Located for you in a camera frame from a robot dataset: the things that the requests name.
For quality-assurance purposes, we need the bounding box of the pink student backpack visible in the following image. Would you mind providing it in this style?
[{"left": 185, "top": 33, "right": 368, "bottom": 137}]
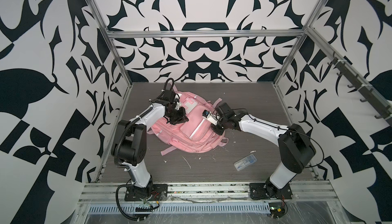
[{"left": 147, "top": 88, "right": 229, "bottom": 156}]

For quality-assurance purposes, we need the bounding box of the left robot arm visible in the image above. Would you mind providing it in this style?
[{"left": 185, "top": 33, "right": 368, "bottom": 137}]
[{"left": 111, "top": 90, "right": 188, "bottom": 188}]

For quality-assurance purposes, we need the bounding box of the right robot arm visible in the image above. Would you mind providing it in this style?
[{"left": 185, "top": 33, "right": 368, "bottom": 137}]
[{"left": 202, "top": 102, "right": 316, "bottom": 199}]

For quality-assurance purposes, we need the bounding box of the clear plastic ruler box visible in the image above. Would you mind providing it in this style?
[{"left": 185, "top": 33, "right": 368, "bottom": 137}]
[{"left": 234, "top": 154, "right": 257, "bottom": 171}]

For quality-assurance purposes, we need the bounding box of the small green circuit board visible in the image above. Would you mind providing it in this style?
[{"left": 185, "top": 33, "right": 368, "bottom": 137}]
[{"left": 269, "top": 202, "right": 288, "bottom": 220}]

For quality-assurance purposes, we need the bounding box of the grey hook rack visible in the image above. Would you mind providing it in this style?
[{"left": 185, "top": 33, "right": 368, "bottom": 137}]
[{"left": 328, "top": 52, "right": 392, "bottom": 127}]

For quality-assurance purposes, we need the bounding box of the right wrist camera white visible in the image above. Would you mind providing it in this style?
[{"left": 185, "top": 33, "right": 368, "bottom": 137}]
[{"left": 202, "top": 110, "right": 219, "bottom": 125}]

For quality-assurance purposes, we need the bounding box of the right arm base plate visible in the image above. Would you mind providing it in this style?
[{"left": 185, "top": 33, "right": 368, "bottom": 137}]
[{"left": 249, "top": 183, "right": 293, "bottom": 200}]

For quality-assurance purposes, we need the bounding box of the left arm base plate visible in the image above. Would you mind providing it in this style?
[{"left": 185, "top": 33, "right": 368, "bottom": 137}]
[{"left": 124, "top": 184, "right": 168, "bottom": 202}]

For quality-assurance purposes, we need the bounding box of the aluminium front rail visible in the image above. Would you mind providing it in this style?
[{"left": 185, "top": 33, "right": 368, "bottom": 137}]
[{"left": 77, "top": 181, "right": 340, "bottom": 204}]

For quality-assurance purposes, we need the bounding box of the aluminium frame crossbar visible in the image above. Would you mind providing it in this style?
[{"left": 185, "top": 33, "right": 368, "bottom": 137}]
[{"left": 107, "top": 29, "right": 304, "bottom": 39}]

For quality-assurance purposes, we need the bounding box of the white vented cable duct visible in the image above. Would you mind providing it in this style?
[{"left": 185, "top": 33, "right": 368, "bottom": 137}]
[{"left": 85, "top": 202, "right": 270, "bottom": 215}]

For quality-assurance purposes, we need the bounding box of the black corrugated cable hose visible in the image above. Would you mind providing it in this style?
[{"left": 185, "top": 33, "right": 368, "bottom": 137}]
[{"left": 113, "top": 77, "right": 175, "bottom": 222}]

